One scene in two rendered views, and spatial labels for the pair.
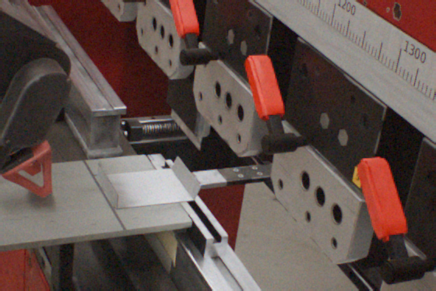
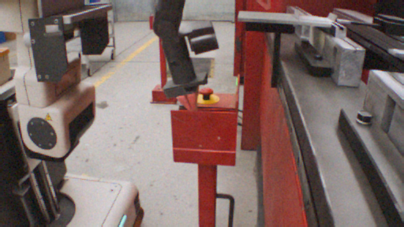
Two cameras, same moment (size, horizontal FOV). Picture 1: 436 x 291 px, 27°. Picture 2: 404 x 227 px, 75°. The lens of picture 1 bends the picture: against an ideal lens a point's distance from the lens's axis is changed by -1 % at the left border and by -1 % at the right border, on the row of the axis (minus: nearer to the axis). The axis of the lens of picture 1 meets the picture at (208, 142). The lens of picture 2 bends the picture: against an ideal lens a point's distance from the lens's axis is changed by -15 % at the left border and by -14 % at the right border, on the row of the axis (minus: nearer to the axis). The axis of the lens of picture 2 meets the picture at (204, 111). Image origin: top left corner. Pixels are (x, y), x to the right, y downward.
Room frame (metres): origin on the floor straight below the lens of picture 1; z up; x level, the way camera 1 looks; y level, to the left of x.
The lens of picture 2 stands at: (0.12, -0.16, 1.11)
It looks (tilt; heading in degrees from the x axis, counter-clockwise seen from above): 25 degrees down; 35
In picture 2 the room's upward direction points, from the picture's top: straight up
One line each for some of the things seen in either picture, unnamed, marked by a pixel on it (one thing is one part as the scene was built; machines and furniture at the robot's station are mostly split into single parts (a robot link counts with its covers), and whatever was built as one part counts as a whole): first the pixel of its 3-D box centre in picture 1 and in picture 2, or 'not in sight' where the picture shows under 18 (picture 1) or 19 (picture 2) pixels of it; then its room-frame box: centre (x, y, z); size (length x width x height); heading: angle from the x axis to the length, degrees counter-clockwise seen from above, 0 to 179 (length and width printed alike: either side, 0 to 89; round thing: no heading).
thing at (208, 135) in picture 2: not in sight; (207, 116); (0.74, 0.25, 0.75); 0.20 x 0.16 x 0.18; 28
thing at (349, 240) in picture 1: (357, 149); not in sight; (0.74, -0.14, 1.26); 0.15 x 0.09 x 0.17; 27
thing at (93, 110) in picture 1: (67, 73); (298, 20); (1.56, 0.28, 0.92); 0.50 x 0.06 x 0.10; 27
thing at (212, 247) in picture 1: (186, 205); (331, 27); (1.05, 0.02, 0.98); 0.20 x 0.03 x 0.03; 27
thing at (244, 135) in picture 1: (261, 62); not in sight; (0.92, -0.04, 1.26); 0.15 x 0.09 x 0.17; 27
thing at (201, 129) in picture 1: (189, 100); not in sight; (1.08, 0.03, 1.13); 0.10 x 0.02 x 0.10; 27
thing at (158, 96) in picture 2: not in sight; (162, 57); (2.10, 1.65, 0.41); 0.25 x 0.20 x 0.83; 117
